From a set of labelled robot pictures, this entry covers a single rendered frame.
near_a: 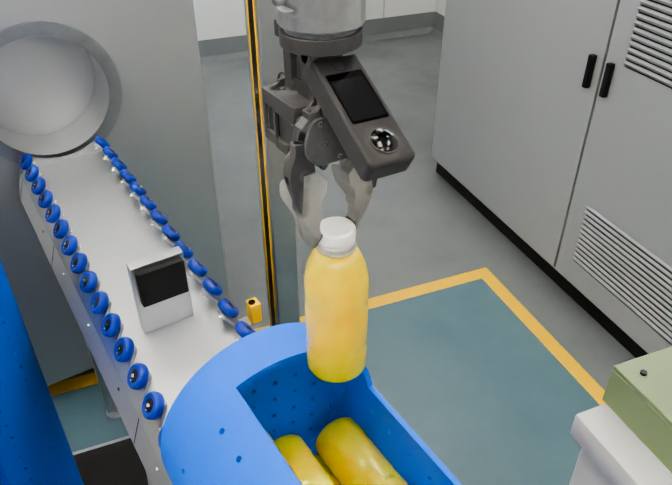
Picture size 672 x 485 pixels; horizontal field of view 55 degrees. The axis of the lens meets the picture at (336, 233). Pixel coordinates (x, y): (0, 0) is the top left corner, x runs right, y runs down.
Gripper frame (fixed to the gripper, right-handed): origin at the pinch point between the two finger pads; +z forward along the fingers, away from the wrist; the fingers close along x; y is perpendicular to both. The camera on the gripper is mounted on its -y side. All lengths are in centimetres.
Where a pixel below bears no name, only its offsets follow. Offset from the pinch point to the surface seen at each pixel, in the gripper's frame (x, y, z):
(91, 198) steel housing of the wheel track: 6, 106, 49
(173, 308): 5, 51, 46
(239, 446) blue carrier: 13.9, -2.2, 21.2
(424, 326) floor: -104, 98, 142
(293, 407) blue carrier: 1.2, 9.8, 35.1
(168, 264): 4, 50, 34
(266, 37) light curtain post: -26, 64, 2
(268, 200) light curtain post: -24, 66, 39
